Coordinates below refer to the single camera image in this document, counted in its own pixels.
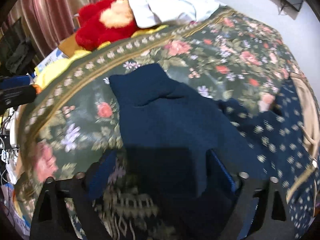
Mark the navy patterned hooded sweater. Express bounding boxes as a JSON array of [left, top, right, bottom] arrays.
[[99, 64, 319, 239]]

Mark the green floral bedspread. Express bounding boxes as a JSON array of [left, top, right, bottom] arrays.
[[13, 6, 308, 240]]

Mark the striped pink curtain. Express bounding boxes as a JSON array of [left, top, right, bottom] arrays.
[[6, 0, 100, 59]]

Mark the red plush toy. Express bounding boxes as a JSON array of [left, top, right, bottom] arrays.
[[75, 0, 139, 51]]

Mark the white cloth on bed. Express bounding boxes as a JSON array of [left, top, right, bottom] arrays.
[[128, 0, 225, 29]]

